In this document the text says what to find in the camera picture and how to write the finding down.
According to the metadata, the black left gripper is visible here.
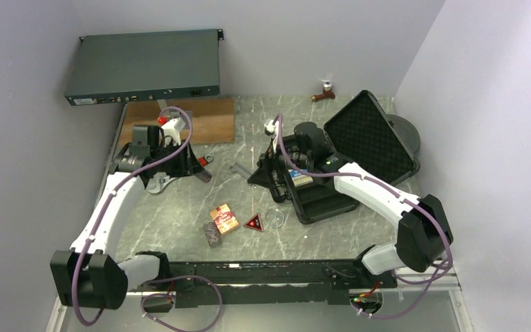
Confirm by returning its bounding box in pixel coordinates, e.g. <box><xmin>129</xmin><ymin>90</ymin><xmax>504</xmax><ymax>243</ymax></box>
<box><xmin>151</xmin><ymin>139</ymin><xmax>205</xmax><ymax>178</ymax></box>

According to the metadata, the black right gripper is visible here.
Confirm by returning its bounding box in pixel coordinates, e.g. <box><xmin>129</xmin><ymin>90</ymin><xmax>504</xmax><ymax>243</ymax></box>
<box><xmin>248</xmin><ymin>136</ymin><xmax>313</xmax><ymax>188</ymax></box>

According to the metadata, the black poker set case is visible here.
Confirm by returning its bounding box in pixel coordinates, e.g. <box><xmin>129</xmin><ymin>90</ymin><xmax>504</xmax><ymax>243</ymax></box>
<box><xmin>268</xmin><ymin>90</ymin><xmax>420</xmax><ymax>225</ymax></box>

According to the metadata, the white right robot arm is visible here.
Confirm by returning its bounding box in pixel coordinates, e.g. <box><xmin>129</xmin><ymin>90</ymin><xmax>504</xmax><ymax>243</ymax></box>
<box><xmin>248</xmin><ymin>116</ymin><xmax>454</xmax><ymax>287</ymax></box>

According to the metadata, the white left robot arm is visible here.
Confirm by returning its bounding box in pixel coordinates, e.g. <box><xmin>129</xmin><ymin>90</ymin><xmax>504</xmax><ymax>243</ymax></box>
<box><xmin>50</xmin><ymin>125</ymin><xmax>205</xmax><ymax>310</ymax></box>

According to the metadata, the blue texas holdem booklet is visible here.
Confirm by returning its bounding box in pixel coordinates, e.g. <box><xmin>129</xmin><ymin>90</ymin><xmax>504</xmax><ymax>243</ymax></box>
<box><xmin>288</xmin><ymin>169</ymin><xmax>313</xmax><ymax>187</ymax></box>

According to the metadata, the grey metal stand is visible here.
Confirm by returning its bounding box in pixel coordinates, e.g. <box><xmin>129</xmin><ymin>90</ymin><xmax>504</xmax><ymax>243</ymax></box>
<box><xmin>158</xmin><ymin>100</ymin><xmax>193</xmax><ymax>119</ymax></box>

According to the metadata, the brown bottle with cap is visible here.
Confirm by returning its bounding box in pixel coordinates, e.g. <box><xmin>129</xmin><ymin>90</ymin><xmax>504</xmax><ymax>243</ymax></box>
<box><xmin>311</xmin><ymin>81</ymin><xmax>336</xmax><ymax>102</ymax></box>

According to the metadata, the brown wooden board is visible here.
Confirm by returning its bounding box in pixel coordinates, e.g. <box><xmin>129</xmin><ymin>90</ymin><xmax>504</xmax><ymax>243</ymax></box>
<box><xmin>118</xmin><ymin>98</ymin><xmax>235</xmax><ymax>147</ymax></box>

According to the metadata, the clear round disc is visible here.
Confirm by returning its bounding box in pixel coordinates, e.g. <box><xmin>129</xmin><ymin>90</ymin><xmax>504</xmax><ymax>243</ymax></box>
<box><xmin>265</xmin><ymin>209</ymin><xmax>286</xmax><ymax>229</ymax></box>

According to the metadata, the dark green rack server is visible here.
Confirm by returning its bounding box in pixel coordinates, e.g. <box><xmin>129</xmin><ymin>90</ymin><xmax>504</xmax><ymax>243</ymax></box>
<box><xmin>64</xmin><ymin>28</ymin><xmax>225</xmax><ymax>106</ymax></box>

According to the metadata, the red triangular dealer button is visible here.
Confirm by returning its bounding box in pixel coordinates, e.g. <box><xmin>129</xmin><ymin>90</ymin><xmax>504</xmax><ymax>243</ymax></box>
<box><xmin>243</xmin><ymin>213</ymin><xmax>264</xmax><ymax>232</ymax></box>

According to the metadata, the dark grey round disc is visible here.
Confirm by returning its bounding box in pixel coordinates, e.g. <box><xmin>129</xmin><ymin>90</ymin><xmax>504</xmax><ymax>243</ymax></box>
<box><xmin>388</xmin><ymin>114</ymin><xmax>421</xmax><ymax>154</ymax></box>

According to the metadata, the red playing card deck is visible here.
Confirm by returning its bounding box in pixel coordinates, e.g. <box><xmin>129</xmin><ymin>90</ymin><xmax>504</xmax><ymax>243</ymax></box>
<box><xmin>209</xmin><ymin>203</ymin><xmax>240</xmax><ymax>235</ymax></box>

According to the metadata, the multicolour lying chip stack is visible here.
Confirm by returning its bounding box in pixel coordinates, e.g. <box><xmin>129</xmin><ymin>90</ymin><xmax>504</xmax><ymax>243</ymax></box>
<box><xmin>203</xmin><ymin>222</ymin><xmax>222</xmax><ymax>248</ymax></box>

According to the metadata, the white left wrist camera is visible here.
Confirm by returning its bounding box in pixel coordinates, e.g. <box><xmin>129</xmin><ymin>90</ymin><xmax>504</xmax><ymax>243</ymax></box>
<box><xmin>158</xmin><ymin>116</ymin><xmax>185</xmax><ymax>147</ymax></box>

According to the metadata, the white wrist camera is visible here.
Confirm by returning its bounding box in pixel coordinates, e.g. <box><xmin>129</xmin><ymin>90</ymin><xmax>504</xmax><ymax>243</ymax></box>
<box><xmin>264</xmin><ymin>118</ymin><xmax>280</xmax><ymax>138</ymax></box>
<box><xmin>158</xmin><ymin>116</ymin><xmax>185</xmax><ymax>147</ymax></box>

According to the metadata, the red handled adjustable wrench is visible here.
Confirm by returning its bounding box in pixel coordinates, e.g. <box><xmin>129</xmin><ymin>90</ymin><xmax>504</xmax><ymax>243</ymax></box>
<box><xmin>145</xmin><ymin>154</ymin><xmax>214</xmax><ymax>195</ymax></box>

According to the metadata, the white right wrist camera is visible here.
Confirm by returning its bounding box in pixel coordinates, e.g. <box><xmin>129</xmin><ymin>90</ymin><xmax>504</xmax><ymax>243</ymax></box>
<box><xmin>264</xmin><ymin>118</ymin><xmax>280</xmax><ymax>138</ymax></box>

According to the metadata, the grey plastic bracket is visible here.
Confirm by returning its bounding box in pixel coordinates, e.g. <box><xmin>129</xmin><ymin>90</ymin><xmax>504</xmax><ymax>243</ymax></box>
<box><xmin>230</xmin><ymin>162</ymin><xmax>252</xmax><ymax>180</ymax></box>

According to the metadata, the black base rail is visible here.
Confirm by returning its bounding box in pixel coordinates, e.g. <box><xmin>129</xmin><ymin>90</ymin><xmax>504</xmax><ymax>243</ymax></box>
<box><xmin>137</xmin><ymin>259</ymin><xmax>398</xmax><ymax>308</ymax></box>

